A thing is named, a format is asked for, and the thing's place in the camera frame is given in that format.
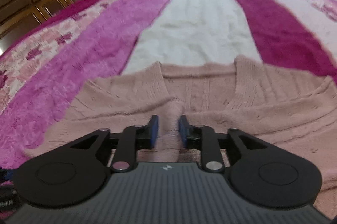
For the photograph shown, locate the pink knitted sweater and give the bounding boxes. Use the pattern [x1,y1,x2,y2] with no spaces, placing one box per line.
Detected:
[25,56,336,218]

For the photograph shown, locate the striped magenta floral bedspread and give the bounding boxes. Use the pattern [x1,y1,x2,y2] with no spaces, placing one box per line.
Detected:
[1,0,336,169]

